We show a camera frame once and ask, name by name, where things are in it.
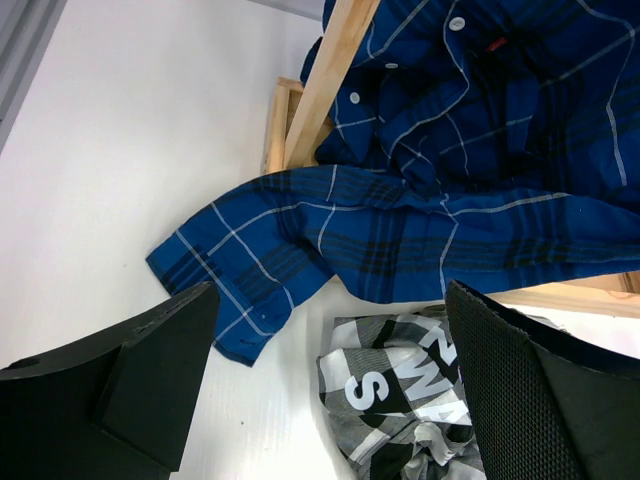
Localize wooden clothes rack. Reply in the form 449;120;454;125
263;0;639;318

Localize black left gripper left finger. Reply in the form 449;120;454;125
1;282;220;479

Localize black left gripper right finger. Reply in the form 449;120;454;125
445;281;639;479

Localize blue plaid shirt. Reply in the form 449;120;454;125
147;0;639;365

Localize black white checkered shirt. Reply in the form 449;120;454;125
314;303;569;480

